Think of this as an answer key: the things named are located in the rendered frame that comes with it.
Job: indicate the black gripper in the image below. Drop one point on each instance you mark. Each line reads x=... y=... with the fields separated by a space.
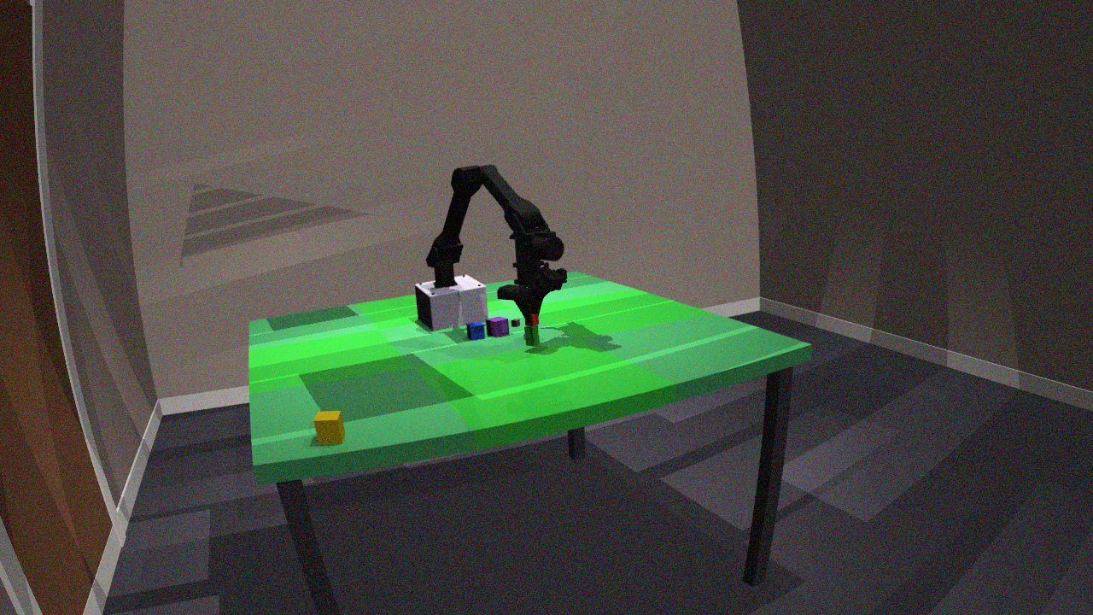
x=529 y=299

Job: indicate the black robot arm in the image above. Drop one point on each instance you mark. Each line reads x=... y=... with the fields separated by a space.
x=520 y=214

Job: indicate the blue block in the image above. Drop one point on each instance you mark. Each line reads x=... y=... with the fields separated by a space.
x=475 y=331

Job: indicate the yellow block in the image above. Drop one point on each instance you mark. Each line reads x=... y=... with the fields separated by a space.
x=329 y=427

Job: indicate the purple block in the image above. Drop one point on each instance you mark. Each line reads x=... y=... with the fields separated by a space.
x=497 y=327

